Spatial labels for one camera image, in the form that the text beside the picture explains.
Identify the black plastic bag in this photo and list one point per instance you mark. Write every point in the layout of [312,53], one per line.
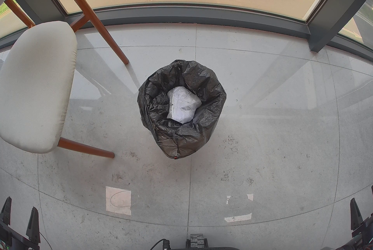
[154,91]

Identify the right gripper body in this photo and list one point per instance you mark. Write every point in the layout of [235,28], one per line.
[365,230]

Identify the window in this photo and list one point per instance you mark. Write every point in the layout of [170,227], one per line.
[204,14]

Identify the white cushioned wooden chair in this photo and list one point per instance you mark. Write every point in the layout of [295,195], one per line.
[35,83]

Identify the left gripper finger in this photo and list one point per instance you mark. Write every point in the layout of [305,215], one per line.
[7,212]
[33,228]

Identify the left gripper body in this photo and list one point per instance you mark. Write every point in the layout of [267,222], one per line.
[14,238]

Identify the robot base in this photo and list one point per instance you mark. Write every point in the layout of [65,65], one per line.
[196,240]

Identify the white plastic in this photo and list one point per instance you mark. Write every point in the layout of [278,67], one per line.
[183,104]

